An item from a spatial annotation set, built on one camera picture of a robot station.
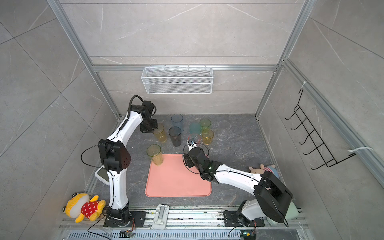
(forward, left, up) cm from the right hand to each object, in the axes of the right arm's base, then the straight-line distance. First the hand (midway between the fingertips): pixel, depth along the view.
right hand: (189, 151), depth 85 cm
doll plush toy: (-9, -43, -9) cm, 44 cm away
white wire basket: (+46, +8, +18) cm, 50 cm away
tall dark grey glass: (+14, +9, -1) cm, 17 cm away
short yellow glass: (+18, -12, -10) cm, 24 cm away
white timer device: (-10, +50, -8) cm, 51 cm away
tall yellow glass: (+16, +20, -4) cm, 26 cm away
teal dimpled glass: (+22, -4, -6) cm, 23 cm away
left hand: (+17, +23, +2) cm, 29 cm away
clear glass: (+18, -22, -2) cm, 29 cm away
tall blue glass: (+23, +9, +1) cm, 25 cm away
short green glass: (+24, -11, -4) cm, 27 cm away
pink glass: (+13, -3, -5) cm, 15 cm away
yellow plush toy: (-26, +55, -6) cm, 61 cm away
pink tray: (-12, +10, -11) cm, 19 cm away
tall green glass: (+2, +21, -3) cm, 21 cm away
